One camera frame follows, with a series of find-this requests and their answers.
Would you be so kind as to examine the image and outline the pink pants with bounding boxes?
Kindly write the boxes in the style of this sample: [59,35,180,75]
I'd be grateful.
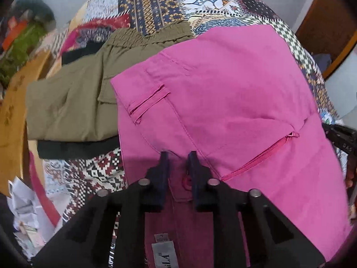
[111,25,351,267]

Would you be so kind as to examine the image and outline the pile of white papers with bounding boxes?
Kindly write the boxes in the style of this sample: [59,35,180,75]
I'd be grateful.
[7,177,68,260]

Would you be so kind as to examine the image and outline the patchwork patterned bedspread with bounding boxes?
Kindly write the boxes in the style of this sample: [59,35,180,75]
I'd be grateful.
[43,0,337,223]

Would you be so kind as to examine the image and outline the black folded garment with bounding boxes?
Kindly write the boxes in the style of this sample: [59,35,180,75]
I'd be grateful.
[37,41,120,160]

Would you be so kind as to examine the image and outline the wooden door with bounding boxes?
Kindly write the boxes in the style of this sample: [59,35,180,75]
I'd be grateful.
[297,0,356,79]

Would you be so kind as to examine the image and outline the wooden lap desk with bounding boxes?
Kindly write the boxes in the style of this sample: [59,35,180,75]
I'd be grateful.
[1,50,53,197]

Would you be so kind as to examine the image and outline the olive green shorts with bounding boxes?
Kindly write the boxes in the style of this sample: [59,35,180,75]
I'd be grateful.
[25,20,194,142]

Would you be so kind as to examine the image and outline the green storage bin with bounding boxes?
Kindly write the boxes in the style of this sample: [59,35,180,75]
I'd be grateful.
[1,22,47,88]

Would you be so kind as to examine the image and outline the orange box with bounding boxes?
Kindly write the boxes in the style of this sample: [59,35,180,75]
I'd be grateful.
[2,21,28,51]

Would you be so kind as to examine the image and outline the grey neck pillow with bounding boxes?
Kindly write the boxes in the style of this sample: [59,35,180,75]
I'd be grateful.
[10,0,54,23]

